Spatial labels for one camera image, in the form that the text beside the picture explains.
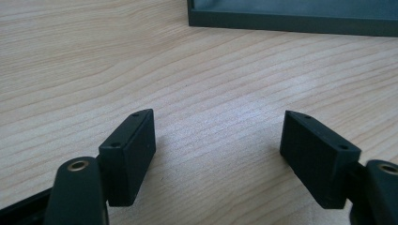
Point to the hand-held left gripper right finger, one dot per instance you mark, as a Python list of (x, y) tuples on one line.
[(316, 162)]

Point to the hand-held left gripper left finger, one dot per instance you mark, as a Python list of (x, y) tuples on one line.
[(126, 162)]

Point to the dark green tray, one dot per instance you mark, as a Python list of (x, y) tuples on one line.
[(297, 18)]

